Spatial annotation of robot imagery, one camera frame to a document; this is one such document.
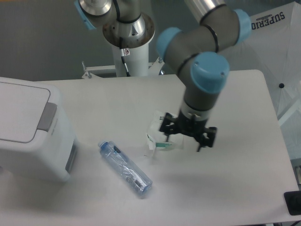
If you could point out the white umbrella with lettering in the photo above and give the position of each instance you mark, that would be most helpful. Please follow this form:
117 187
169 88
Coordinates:
274 48

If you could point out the clear blue plastic bottle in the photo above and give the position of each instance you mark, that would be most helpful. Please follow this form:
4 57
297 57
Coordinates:
125 168

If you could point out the white push-button trash can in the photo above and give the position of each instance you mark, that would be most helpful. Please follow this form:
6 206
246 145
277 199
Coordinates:
36 137

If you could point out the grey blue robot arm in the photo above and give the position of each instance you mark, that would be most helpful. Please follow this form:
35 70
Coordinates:
193 56

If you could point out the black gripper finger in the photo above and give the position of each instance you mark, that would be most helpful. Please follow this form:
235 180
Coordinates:
169 126
206 138

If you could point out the clear plastic medical package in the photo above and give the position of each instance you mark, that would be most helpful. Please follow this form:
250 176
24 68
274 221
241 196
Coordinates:
157 141

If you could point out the white pedestal base frame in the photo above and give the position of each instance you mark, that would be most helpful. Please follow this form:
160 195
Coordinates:
108 71

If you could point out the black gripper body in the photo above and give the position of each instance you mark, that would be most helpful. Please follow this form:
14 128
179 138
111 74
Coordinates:
190 126

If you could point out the black device at table corner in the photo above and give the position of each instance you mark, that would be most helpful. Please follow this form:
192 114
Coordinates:
293 202

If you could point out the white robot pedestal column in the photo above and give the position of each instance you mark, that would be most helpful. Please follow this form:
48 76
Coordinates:
130 45

